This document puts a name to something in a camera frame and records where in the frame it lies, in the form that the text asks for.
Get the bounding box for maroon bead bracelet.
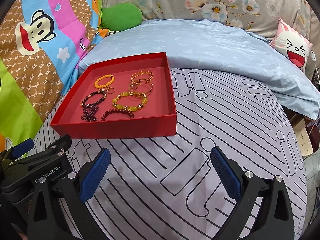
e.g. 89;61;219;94
101;108;135;122

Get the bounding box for red jewelry tray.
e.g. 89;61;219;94
50;53;177;139

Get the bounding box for orange bead bracelet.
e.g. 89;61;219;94
94;74;116;89

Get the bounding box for green plush cushion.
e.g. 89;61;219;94
101;3;143;31

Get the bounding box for thin gold bangle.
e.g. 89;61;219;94
129;79;153;96

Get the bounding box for white charging cable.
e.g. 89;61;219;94
309;50;320;83

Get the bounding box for pink cartoon cat pillow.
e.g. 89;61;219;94
270;18;313;72

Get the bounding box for grey floral bedsheet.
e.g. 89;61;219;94
101;0;319;78

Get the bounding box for dark red bead bracelet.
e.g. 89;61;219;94
80;89;107;107

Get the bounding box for colourful monkey cartoon quilt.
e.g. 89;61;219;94
1;0;106;150

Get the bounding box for dark beaded butterfly ornament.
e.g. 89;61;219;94
81;106;99;122

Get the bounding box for light blue quilt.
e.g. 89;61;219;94
79;19;319;120

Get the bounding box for yellow amber bead bracelet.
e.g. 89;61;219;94
111;92;149;113

